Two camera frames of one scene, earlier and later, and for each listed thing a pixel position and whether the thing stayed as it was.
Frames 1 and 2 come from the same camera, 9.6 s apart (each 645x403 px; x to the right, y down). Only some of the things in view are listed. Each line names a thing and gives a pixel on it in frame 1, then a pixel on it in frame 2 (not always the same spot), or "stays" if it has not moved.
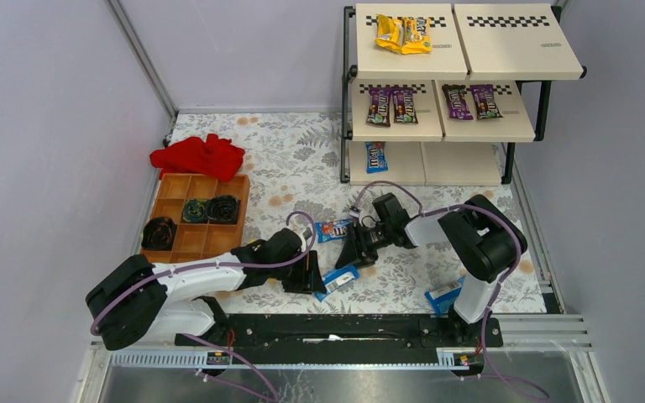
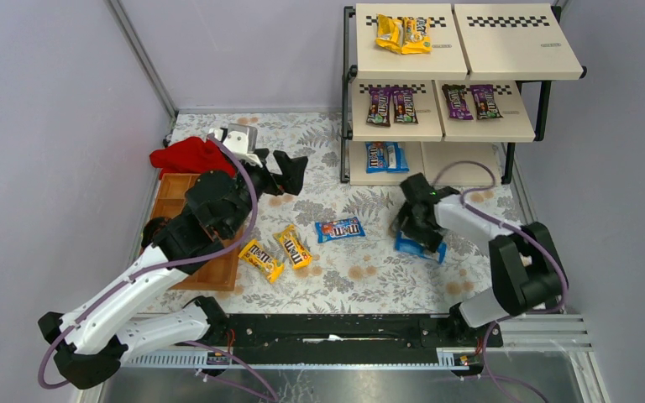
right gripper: x=362 y=244 -> x=416 y=229
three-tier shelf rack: x=438 y=94 stays
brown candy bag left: x=379 y=112 stays
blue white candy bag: x=336 y=279 -> x=395 y=157
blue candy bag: x=443 y=297 -> x=408 y=245
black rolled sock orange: x=158 y=233 stays
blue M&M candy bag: x=327 y=231 stays
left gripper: x=302 y=276 -> x=270 y=175
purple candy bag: x=485 y=101 stays
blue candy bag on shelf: x=377 y=159 stays
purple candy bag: x=458 y=106 stays
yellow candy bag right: x=416 y=35 stays
